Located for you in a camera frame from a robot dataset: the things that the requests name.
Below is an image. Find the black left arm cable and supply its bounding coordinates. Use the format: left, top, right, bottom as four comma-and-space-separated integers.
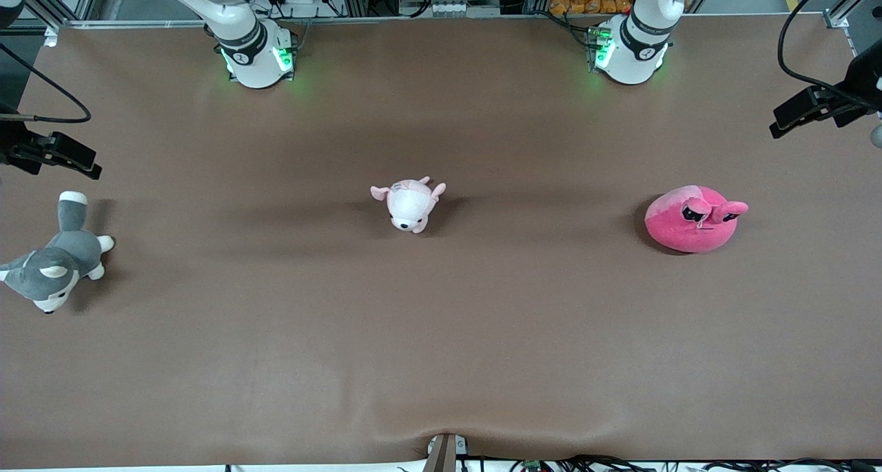
777, 0, 882, 111

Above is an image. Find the grey and white plush husky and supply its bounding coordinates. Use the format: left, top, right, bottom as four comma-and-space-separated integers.
0, 191, 115, 314

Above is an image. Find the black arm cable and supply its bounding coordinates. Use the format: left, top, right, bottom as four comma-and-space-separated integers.
0, 43, 92, 124
777, 0, 882, 111

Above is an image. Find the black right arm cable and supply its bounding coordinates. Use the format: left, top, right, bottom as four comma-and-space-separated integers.
0, 43, 92, 124

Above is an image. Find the black cable bundle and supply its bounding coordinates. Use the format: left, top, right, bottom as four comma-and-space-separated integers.
510, 455, 882, 472

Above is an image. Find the aluminium corner profile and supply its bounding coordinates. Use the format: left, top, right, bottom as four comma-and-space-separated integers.
823, 0, 882, 29

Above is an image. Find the brown table mat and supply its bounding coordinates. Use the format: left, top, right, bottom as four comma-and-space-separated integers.
0, 14, 882, 469

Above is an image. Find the grey table clamp bracket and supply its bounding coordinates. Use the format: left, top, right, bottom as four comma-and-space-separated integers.
422, 433, 469, 472

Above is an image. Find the hot pink round plush toy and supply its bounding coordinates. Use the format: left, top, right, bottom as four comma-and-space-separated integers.
645, 185, 749, 254

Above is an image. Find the white and pink plush dog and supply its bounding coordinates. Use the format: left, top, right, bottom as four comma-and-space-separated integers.
370, 176, 447, 234

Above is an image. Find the silver table edge rail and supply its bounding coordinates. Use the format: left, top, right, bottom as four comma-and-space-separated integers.
61, 14, 828, 29

